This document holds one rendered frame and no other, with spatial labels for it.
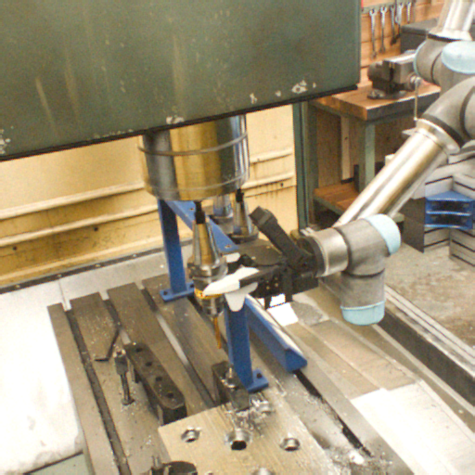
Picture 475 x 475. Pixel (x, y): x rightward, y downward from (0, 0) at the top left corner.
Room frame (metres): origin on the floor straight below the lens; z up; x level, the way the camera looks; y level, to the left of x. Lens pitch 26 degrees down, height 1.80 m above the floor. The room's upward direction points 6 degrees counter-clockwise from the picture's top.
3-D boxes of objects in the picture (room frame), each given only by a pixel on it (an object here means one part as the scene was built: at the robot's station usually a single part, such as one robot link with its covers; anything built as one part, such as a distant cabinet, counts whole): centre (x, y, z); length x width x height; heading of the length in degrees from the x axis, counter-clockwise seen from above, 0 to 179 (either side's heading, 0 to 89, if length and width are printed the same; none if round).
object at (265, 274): (0.93, -0.03, 1.29); 0.09 x 0.05 x 0.02; 126
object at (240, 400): (1.03, 0.03, 0.97); 0.13 x 0.03 x 0.15; 19
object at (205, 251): (0.93, 0.04, 1.35); 0.04 x 0.04 x 0.07
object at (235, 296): (0.91, 0.01, 1.26); 0.09 x 0.03 x 0.06; 126
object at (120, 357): (1.15, 0.25, 0.96); 0.03 x 0.03 x 0.13
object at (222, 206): (1.33, 0.01, 1.26); 0.04 x 0.04 x 0.07
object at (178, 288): (1.57, 0.16, 1.05); 0.10 x 0.05 x 0.30; 109
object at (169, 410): (1.15, 0.19, 0.93); 0.26 x 0.05 x 0.06; 24
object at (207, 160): (0.93, 0.04, 1.51); 0.16 x 0.16 x 0.12
